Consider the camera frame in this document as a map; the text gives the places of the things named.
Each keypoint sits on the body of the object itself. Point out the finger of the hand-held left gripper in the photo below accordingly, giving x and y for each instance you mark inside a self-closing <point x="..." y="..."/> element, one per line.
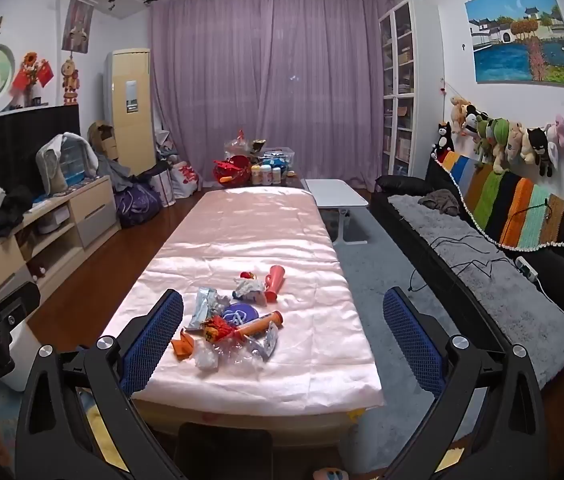
<point x="16" y="301"/>

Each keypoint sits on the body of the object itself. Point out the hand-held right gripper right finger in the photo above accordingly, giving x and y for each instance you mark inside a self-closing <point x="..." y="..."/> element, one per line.
<point x="412" y="345"/>

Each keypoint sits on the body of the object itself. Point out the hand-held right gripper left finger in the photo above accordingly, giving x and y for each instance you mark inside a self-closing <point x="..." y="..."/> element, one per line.
<point x="156" y="340"/>

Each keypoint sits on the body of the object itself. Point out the printed paper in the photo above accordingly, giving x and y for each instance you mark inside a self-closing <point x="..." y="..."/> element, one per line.
<point x="249" y="290"/>

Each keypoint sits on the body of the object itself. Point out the black waste bin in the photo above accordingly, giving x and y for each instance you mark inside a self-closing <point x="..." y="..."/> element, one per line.
<point x="227" y="455"/>

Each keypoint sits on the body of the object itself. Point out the orange wrapper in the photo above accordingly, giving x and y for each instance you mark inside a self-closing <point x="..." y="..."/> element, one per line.
<point x="184" y="347"/>

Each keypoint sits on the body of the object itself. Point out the white cylinder container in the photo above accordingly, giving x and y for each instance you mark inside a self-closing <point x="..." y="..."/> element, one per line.
<point x="21" y="355"/>

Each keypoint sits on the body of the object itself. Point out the blue silver wrapper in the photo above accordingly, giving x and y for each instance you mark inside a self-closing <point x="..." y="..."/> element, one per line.
<point x="201" y="305"/>

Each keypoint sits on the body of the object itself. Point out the red patterned wrapper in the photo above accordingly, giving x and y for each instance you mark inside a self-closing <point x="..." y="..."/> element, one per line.
<point x="216" y="330"/>

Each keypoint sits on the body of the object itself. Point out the grey blue rug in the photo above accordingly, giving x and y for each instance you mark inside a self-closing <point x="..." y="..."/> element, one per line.
<point x="377" y="270"/>

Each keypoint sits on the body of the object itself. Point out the purple plastic bowl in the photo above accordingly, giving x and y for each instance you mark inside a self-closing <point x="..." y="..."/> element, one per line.
<point x="242" y="315"/>

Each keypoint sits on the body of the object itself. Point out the yellow cloth tag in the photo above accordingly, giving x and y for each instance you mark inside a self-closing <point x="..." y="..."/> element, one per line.
<point x="356" y="414"/>

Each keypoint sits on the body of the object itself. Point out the clear plastic wrap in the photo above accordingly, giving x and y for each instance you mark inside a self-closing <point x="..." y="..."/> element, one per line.
<point x="247" y="352"/>

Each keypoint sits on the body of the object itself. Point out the grey fluffy blanket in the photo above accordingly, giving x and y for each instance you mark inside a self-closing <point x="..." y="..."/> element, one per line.
<point x="487" y="280"/>

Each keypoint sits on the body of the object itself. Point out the orange tube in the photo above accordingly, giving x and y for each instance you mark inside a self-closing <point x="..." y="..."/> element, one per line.
<point x="259" y="324"/>

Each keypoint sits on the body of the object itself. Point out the small red round toy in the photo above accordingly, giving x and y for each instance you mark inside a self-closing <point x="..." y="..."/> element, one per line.
<point x="247" y="275"/>

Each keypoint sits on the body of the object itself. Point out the beige television cabinet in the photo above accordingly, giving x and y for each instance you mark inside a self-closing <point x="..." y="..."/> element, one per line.
<point x="91" y="210"/>

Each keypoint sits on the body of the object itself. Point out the beige low table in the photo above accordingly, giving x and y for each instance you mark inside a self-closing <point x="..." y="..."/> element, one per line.
<point x="242" y="425"/>

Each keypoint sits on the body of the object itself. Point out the red plastic cup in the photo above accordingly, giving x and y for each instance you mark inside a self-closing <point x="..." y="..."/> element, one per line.
<point x="274" y="282"/>

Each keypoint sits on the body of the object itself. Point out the grey white cloth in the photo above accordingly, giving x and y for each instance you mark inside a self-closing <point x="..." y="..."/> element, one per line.
<point x="49" y="170"/>

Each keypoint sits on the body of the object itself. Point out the purple bag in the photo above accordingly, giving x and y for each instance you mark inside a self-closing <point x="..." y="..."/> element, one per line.
<point x="136" y="205"/>

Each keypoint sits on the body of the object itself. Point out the white power strip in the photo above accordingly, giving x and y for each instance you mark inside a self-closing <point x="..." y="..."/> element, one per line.
<point x="526" y="267"/>

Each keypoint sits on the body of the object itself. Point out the brown cloth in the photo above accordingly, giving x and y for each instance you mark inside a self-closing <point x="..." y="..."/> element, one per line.
<point x="439" y="202"/>

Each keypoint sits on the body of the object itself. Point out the black television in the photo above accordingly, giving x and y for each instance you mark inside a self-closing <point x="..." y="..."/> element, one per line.
<point x="11" y="150"/>

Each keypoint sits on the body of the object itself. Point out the pink satin tablecloth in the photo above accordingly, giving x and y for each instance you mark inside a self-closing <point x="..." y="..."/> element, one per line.
<point x="262" y="230"/>

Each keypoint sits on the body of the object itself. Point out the clear plastic drawer box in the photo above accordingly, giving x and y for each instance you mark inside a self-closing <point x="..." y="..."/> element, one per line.
<point x="74" y="160"/>

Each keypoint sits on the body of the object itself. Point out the black cushion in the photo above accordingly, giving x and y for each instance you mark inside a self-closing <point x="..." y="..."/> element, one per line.
<point x="404" y="184"/>

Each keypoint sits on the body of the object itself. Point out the white shopping bag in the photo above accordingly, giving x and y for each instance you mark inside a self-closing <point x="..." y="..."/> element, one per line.
<point x="184" y="180"/>

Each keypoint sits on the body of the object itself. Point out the black sofa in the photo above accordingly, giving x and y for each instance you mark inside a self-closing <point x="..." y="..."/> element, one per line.
<point x="562" y="270"/>

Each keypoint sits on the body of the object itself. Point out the grey clothes heap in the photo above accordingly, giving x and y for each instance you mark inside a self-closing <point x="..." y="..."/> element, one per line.
<point x="121" y="170"/>

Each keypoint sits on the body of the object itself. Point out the white folding table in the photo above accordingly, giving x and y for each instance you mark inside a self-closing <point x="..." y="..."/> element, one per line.
<point x="334" y="192"/>

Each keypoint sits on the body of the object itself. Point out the striped crochet blanket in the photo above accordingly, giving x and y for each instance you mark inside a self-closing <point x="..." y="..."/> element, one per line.
<point x="522" y="205"/>

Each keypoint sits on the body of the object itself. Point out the cardboard box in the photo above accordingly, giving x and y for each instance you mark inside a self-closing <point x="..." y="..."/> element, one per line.
<point x="101" y="140"/>

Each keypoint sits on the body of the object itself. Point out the red plastic toy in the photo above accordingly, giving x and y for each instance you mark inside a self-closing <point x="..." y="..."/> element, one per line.
<point x="229" y="170"/>

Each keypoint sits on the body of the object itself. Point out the yellow standing air conditioner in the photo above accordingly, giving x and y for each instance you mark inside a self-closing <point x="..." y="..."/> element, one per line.
<point x="129" y="110"/>

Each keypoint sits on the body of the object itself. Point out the clear storage box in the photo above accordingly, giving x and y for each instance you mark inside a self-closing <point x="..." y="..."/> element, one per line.
<point x="284" y="154"/>

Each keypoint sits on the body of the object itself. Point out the red flags with sunflower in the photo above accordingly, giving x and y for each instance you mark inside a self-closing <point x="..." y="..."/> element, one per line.
<point x="31" y="72"/>

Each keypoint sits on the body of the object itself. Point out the hanging doll ornament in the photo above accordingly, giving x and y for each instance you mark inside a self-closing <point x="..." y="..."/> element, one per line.
<point x="70" y="80"/>

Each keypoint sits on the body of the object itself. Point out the row of plush toys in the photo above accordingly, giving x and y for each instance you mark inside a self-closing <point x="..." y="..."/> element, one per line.
<point x="502" y="135"/>

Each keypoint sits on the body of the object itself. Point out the white glass bookcase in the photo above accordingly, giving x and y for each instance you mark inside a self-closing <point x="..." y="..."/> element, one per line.
<point x="402" y="85"/>

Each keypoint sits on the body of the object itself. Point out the purple curtain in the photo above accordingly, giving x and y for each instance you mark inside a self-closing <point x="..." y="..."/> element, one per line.
<point x="262" y="85"/>

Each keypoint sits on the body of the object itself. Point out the landscape painting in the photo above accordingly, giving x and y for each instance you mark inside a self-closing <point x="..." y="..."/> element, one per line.
<point x="517" y="35"/>

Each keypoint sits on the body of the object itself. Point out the wall poster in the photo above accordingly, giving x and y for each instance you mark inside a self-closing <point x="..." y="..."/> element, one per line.
<point x="77" y="25"/>

